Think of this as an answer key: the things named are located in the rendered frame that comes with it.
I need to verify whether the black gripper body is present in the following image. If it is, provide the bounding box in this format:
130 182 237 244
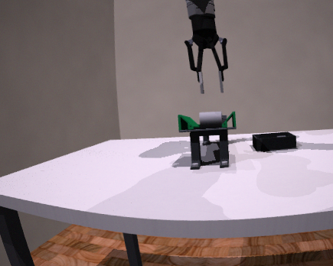
191 15 219 49

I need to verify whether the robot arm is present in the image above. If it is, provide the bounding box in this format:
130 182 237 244
185 0 215 20

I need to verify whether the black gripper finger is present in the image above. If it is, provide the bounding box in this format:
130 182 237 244
207 37 228 92
184 37 204 94

